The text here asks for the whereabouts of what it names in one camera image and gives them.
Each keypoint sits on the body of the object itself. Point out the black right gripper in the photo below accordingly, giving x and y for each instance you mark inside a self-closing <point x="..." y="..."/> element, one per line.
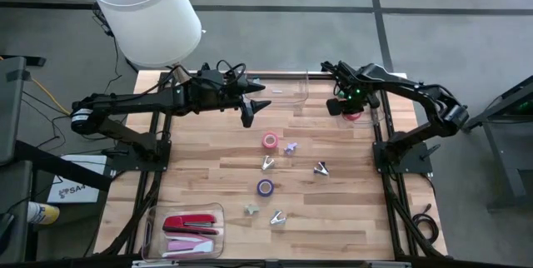
<point x="354" y="101"/>

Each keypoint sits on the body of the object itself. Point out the dark grey metal cart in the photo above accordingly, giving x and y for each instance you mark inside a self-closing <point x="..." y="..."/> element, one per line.
<point x="510" y="176"/>

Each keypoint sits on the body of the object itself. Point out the pink tape roll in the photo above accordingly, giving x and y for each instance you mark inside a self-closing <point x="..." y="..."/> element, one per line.
<point x="264" y="140"/>

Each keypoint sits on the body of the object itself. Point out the white printed sign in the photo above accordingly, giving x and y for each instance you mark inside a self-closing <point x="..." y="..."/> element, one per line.
<point x="77" y="191"/>

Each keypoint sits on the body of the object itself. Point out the purple tape roll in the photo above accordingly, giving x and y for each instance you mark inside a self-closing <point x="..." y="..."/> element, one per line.
<point x="259" y="187"/>

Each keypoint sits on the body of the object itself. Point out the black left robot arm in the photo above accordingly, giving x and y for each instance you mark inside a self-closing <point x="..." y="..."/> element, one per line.
<point x="125" y="101"/>

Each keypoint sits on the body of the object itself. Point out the pink stapler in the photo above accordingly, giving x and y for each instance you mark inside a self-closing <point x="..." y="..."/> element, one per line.
<point x="187" y="245"/>

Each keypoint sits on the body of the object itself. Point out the red stapler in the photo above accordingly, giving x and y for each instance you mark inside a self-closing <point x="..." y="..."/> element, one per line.
<point x="187" y="221"/>

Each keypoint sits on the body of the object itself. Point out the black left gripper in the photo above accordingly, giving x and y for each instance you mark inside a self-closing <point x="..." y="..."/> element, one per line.
<point x="233" y="93"/>

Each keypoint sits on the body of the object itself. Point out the purple staple remover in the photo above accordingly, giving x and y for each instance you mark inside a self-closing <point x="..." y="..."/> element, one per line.
<point x="290" y="148"/>

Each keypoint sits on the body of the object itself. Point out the yellow and white can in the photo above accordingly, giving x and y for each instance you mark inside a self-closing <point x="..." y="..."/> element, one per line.
<point x="43" y="214"/>

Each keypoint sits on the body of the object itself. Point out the clear plastic bin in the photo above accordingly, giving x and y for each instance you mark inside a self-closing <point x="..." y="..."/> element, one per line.
<point x="150" y="239"/>
<point x="291" y="89"/>
<point x="377" y="116"/>

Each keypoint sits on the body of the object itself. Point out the red tape roll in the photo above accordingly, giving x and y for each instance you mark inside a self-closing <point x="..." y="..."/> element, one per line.
<point x="353" y="117"/>

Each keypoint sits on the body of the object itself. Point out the dark grey case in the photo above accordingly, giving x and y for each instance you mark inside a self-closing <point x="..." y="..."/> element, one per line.
<point x="10" y="110"/>
<point x="14" y="193"/>

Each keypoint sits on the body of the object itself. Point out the black aluminium frame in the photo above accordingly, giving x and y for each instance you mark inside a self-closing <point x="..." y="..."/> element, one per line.
<point x="314" y="76"/>

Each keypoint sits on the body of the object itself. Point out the black diagonal beam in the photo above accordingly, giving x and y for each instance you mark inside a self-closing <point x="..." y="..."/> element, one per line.
<point x="62" y="168"/>

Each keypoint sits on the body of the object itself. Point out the silver staple remover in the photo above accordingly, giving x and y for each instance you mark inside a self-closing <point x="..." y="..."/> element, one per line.
<point x="277" y="218"/>
<point x="267" y="164"/>

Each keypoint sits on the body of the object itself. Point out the green staple remover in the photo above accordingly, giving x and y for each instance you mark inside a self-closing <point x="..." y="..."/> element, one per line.
<point x="251" y="209"/>

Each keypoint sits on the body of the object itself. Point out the black clamp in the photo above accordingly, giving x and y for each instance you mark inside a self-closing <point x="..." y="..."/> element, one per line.
<point x="204" y="67"/>

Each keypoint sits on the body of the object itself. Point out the black power adapter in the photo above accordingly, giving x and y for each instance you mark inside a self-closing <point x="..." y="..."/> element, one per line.
<point x="105" y="28"/>

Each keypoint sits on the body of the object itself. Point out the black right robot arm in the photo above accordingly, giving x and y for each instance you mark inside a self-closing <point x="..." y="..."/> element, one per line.
<point x="416" y="91"/>

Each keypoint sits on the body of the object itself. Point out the silver table lamp white shade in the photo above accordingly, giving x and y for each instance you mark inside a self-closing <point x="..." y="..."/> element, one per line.
<point x="145" y="14"/>

